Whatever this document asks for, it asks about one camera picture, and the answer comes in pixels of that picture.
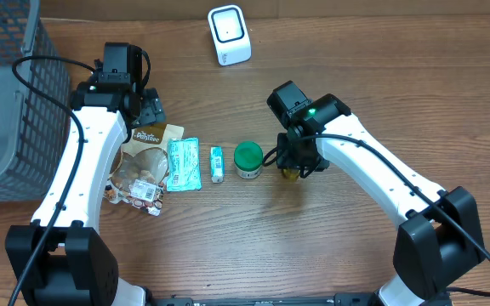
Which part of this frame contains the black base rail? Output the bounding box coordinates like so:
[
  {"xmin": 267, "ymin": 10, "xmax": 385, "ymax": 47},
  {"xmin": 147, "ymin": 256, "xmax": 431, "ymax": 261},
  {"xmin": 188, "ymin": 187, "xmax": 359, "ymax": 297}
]
[{"xmin": 146, "ymin": 292, "xmax": 383, "ymax": 306}]

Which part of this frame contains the white barcode scanner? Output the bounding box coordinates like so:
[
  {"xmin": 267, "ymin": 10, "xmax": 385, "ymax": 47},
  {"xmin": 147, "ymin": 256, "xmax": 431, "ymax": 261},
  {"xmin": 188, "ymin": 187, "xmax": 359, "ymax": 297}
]
[{"xmin": 208, "ymin": 4, "xmax": 252, "ymax": 66}]

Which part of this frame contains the yellow liquid bottle silver cap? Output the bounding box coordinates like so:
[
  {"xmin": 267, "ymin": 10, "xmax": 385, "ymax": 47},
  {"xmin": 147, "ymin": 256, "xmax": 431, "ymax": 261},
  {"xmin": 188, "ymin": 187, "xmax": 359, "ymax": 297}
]
[{"xmin": 282, "ymin": 168, "xmax": 300, "ymax": 182}]

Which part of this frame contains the teal white snack packet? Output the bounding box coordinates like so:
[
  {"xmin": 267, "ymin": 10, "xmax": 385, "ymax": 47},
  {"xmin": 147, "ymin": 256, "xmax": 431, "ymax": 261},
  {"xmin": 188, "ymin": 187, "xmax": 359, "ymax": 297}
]
[{"xmin": 167, "ymin": 138, "xmax": 202, "ymax": 192}]

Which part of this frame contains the small teal white packet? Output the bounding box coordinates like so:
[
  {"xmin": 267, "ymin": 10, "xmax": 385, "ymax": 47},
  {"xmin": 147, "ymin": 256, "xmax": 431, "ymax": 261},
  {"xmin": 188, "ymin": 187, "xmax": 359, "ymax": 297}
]
[{"xmin": 210, "ymin": 146, "xmax": 225, "ymax": 184}]

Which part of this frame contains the brown snack packet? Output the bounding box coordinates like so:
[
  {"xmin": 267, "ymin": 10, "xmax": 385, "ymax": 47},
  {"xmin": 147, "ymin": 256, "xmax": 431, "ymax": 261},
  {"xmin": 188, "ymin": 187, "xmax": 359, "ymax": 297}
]
[{"xmin": 104, "ymin": 123, "xmax": 185, "ymax": 216}]

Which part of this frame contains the green lid white jar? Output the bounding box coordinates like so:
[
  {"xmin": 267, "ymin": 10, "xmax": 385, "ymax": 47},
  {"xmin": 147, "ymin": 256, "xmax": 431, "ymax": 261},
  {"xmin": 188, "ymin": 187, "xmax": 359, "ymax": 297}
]
[{"xmin": 233, "ymin": 141, "xmax": 264, "ymax": 179}]

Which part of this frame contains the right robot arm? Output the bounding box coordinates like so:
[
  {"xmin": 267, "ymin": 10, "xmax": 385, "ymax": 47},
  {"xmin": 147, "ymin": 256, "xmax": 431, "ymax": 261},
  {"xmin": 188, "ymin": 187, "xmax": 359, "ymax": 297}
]
[{"xmin": 264, "ymin": 81, "xmax": 485, "ymax": 305}]

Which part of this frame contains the grey plastic mesh basket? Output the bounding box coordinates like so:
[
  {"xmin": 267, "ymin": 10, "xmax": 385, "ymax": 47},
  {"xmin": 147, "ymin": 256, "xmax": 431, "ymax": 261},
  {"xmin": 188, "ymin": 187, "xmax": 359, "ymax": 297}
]
[{"xmin": 0, "ymin": 0, "xmax": 71, "ymax": 201}]

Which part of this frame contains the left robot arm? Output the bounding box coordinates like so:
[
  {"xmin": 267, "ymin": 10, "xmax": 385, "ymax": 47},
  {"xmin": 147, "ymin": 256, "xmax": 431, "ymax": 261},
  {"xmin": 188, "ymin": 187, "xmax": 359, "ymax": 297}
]
[{"xmin": 5, "ymin": 42, "xmax": 165, "ymax": 305}]

